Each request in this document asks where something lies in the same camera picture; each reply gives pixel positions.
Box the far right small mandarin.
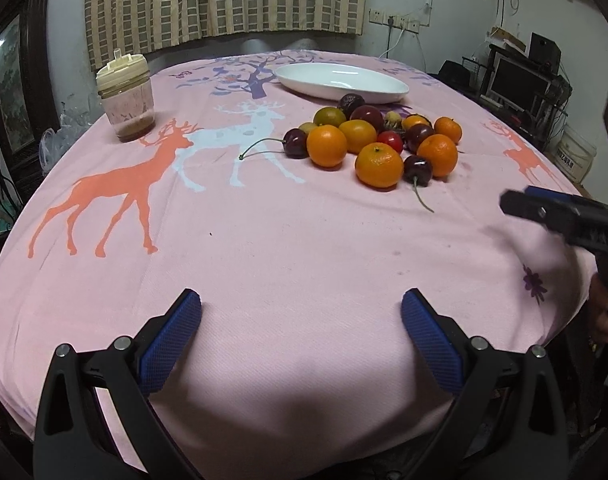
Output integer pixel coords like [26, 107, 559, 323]
[433, 117, 462, 144]

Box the white oval plate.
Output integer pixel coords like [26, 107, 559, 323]
[274, 63, 409, 104]

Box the front dark cherry with stem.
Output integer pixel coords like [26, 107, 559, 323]
[403, 155, 433, 212]

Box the yellow orange fruit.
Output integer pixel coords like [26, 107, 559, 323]
[339, 119, 378, 154]

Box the small red cherry tomato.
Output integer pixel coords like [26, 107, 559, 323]
[377, 130, 404, 154]

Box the dark wrinkled passion fruit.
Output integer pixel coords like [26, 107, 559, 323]
[336, 93, 365, 118]

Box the black tv stand with monitor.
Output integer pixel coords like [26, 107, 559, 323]
[433, 32, 572, 150]

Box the dark red plum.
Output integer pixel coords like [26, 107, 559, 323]
[351, 105, 384, 132]

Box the pink deer print tablecloth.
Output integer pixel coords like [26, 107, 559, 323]
[0, 51, 595, 479]

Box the cream lid tumbler cup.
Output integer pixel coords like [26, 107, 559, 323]
[96, 49, 155, 142]

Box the white bucket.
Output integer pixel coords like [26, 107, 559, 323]
[551, 124, 597, 184]

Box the dark plum near right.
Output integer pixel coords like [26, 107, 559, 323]
[405, 122, 434, 154]

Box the wall power strip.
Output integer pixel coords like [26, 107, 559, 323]
[368, 9, 420, 34]

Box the small yellow longan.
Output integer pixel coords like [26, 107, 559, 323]
[298, 122, 316, 134]

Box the mandarin orange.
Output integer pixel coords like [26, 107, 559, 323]
[355, 142, 404, 190]
[306, 125, 347, 169]
[417, 133, 458, 179]

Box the person's right hand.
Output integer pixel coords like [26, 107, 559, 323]
[587, 273, 608, 344]

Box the clear plastic bag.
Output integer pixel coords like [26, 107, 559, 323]
[38, 102, 103, 176]

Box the small orange kumquat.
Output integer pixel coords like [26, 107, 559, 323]
[402, 114, 432, 131]

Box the dark framed picture cabinet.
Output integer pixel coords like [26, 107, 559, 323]
[0, 0, 60, 202]

